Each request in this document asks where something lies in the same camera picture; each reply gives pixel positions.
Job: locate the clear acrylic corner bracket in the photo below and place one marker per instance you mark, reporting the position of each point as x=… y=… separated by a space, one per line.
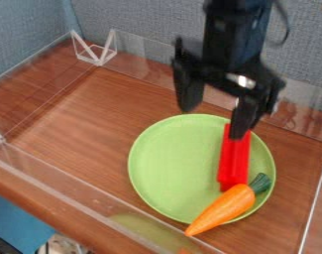
x=94 y=54

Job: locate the orange toy carrot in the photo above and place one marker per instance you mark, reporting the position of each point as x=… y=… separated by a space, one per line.
x=231 y=204

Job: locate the clear acrylic enclosure wall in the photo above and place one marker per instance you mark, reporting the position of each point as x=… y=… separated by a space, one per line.
x=70 y=118

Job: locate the red plastic block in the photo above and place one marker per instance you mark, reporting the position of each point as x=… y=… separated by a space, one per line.
x=232 y=160

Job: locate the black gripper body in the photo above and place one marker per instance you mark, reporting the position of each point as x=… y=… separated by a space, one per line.
x=251 y=79

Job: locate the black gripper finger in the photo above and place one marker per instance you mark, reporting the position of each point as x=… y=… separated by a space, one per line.
x=246 y=115
x=188 y=87

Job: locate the green plate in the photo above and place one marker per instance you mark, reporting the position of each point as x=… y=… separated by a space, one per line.
x=172 y=164

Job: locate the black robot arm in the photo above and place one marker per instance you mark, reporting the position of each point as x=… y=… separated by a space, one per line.
x=224 y=61

